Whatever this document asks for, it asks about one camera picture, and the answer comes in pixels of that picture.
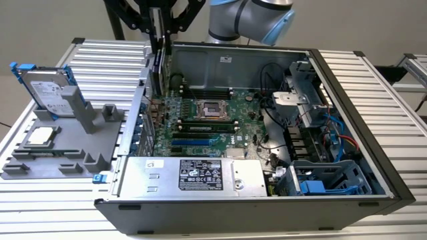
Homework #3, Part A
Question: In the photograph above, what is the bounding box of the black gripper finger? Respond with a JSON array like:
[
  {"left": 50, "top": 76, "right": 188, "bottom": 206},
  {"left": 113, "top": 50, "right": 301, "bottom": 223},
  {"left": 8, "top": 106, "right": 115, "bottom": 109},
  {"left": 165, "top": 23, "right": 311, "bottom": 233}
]
[
  {"left": 103, "top": 0, "right": 157, "bottom": 55},
  {"left": 164, "top": 0, "right": 207, "bottom": 53}
]

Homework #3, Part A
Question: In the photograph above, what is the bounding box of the graphics card with metal bracket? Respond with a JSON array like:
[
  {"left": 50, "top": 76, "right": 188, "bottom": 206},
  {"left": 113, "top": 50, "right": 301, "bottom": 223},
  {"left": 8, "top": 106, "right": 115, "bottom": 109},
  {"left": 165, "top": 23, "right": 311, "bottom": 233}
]
[{"left": 148, "top": 7, "right": 173, "bottom": 97}]

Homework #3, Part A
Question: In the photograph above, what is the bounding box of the black pole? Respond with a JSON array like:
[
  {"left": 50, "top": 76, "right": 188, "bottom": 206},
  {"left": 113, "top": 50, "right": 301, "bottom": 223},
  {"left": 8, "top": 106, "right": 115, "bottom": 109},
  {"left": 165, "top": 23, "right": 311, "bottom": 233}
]
[{"left": 104, "top": 0, "right": 127, "bottom": 41}]

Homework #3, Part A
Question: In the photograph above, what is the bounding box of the black round speaker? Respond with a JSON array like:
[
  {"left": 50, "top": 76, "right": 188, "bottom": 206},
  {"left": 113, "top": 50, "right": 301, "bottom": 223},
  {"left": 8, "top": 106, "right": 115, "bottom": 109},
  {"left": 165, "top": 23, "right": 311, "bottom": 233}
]
[{"left": 169, "top": 72, "right": 185, "bottom": 88}]

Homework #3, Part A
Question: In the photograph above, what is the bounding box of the CPU socket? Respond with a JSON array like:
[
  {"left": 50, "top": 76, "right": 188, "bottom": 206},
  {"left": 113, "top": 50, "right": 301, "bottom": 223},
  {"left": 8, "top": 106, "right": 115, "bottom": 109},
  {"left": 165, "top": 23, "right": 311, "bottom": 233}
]
[{"left": 195, "top": 98, "right": 231, "bottom": 120}]

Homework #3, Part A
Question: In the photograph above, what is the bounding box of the hard disk in blue carrier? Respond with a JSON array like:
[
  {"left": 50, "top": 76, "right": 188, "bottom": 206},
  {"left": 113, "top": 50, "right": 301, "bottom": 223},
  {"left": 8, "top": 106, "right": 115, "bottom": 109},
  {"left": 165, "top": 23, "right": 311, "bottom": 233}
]
[{"left": 9, "top": 62, "right": 77, "bottom": 118}]

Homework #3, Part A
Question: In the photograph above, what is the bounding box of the green motherboard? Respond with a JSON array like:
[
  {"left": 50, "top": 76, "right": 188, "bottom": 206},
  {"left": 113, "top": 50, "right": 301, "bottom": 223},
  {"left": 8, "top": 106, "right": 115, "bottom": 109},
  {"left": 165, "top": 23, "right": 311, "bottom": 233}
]
[{"left": 151, "top": 86, "right": 268, "bottom": 158}]

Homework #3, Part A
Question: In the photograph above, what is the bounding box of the green RAM stick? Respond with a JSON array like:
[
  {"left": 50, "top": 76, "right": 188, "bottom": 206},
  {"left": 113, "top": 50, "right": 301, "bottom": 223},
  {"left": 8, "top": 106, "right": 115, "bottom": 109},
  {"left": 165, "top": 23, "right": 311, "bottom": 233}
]
[{"left": 181, "top": 124, "right": 235, "bottom": 132}]

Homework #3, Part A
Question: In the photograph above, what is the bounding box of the grey metal drive cage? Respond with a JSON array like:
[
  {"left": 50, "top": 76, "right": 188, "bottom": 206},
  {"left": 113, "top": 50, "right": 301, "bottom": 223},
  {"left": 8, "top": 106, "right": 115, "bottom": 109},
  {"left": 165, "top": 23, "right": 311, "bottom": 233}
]
[{"left": 271, "top": 61, "right": 335, "bottom": 128}]

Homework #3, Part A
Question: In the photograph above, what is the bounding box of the grey parts rack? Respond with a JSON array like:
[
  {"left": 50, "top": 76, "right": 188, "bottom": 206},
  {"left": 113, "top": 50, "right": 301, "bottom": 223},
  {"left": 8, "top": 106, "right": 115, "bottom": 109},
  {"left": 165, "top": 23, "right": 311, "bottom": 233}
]
[{"left": 0, "top": 86, "right": 128, "bottom": 181}]

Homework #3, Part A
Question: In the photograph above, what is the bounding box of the silver CPU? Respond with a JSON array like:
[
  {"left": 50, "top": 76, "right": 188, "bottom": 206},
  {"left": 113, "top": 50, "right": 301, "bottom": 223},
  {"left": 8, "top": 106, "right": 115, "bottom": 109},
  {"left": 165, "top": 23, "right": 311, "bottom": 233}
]
[{"left": 25, "top": 126, "right": 56, "bottom": 146}]

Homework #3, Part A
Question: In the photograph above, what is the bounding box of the silver chipset heatsink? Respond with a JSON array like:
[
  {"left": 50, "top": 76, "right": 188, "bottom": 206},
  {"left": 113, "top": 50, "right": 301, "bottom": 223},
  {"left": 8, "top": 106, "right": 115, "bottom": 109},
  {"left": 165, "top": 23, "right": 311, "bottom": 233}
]
[{"left": 225, "top": 147, "right": 248, "bottom": 159}]

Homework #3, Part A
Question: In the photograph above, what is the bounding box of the silver power supply unit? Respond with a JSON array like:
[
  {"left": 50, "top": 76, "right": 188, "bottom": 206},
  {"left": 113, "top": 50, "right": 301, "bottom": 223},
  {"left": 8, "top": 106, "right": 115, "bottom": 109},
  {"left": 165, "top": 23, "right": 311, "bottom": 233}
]
[{"left": 117, "top": 156, "right": 269, "bottom": 198}]

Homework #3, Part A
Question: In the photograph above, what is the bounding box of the aluminium side table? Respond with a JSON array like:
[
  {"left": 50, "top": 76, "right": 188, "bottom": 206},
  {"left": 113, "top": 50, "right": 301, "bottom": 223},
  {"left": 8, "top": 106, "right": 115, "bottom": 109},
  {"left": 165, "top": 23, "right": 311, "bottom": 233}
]
[{"left": 391, "top": 53, "right": 427, "bottom": 101}]

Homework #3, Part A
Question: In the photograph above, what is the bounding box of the grey disk bay cage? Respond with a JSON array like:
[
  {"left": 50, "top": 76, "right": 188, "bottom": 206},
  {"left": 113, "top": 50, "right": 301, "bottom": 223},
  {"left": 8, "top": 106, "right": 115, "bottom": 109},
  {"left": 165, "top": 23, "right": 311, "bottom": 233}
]
[{"left": 276, "top": 159, "right": 373, "bottom": 197}]

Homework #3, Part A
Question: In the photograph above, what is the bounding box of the blue bay carrier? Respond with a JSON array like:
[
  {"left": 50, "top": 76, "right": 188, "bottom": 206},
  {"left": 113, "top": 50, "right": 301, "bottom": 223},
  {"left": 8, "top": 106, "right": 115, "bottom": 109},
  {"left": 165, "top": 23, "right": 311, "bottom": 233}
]
[{"left": 299, "top": 181, "right": 327, "bottom": 196}]

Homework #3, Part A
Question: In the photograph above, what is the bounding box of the open grey PC case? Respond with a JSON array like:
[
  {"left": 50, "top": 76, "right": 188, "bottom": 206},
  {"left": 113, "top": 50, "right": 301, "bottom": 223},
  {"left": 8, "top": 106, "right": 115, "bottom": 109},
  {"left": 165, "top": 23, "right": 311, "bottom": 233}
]
[{"left": 93, "top": 39, "right": 416, "bottom": 236}]

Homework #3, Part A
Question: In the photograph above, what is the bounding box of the blue wire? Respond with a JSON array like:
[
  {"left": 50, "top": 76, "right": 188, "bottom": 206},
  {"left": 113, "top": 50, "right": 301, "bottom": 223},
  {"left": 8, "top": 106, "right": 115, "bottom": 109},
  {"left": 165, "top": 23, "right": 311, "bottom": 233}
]
[{"left": 323, "top": 112, "right": 349, "bottom": 163}]

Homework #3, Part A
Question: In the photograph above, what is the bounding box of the red wire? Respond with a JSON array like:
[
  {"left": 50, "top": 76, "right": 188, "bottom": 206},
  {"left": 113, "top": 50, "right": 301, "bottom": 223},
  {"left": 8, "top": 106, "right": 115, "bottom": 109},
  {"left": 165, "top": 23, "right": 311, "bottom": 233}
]
[{"left": 336, "top": 134, "right": 360, "bottom": 151}]

